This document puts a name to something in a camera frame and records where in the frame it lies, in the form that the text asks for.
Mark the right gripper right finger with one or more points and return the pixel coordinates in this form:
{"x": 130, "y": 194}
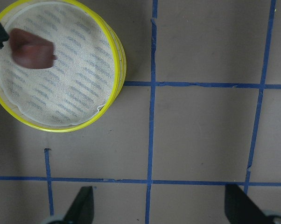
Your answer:
{"x": 240, "y": 209}

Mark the brown bun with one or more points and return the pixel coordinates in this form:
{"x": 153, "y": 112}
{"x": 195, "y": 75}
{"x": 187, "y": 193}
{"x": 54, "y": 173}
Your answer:
{"x": 31, "y": 51}

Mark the yellow steamer layer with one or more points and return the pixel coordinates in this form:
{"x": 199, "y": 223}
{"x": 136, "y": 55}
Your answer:
{"x": 84, "y": 70}
{"x": 116, "y": 46}

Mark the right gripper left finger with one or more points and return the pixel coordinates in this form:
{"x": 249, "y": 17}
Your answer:
{"x": 81, "y": 210}

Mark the white steamer cloth liner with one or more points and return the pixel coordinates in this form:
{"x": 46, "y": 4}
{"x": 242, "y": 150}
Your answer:
{"x": 72, "y": 81}

